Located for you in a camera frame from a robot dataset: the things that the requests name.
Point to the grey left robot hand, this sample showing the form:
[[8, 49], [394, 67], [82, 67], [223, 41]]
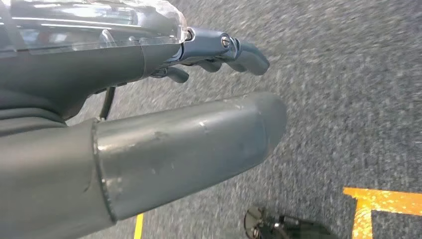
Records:
[[99, 66]]

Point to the black left robot foot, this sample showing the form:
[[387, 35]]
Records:
[[290, 229]]

